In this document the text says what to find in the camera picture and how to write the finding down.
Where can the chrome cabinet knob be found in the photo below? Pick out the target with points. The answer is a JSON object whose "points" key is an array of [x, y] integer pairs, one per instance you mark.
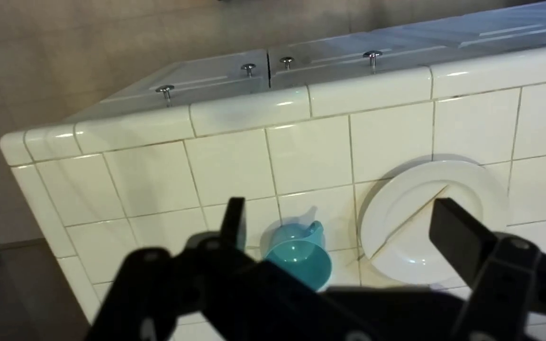
{"points": [[248, 66], [371, 57], [165, 91], [286, 61]]}

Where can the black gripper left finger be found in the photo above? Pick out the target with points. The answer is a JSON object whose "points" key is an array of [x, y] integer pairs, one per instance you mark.
{"points": [[231, 220]]}

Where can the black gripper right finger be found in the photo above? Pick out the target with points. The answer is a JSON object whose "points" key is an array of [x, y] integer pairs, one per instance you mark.
{"points": [[462, 242]]}

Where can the white round plate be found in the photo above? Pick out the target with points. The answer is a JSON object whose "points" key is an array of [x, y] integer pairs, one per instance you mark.
{"points": [[411, 195]]}

